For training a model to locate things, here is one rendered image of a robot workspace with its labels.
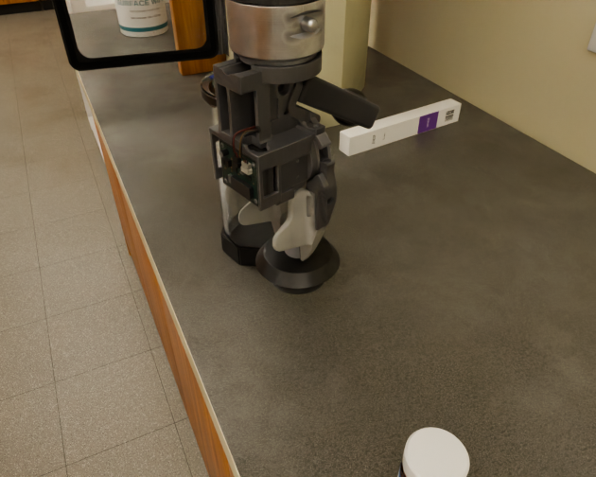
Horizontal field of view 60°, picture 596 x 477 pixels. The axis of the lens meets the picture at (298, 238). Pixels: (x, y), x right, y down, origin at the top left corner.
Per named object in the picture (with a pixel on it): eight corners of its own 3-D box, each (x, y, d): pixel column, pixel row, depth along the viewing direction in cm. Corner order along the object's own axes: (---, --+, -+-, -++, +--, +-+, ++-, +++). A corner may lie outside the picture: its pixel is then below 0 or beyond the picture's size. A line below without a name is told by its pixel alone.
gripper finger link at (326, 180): (292, 220, 52) (284, 137, 47) (306, 213, 53) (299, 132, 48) (325, 237, 49) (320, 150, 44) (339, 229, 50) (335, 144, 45)
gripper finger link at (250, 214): (231, 246, 56) (230, 176, 49) (274, 224, 59) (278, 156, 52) (249, 263, 54) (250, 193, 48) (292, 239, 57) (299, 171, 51)
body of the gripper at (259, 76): (213, 184, 49) (198, 54, 41) (284, 153, 53) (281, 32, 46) (263, 220, 44) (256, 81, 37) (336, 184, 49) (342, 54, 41)
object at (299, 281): (356, 277, 58) (360, 230, 54) (293, 317, 53) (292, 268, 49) (301, 238, 63) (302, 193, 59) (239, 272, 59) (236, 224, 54)
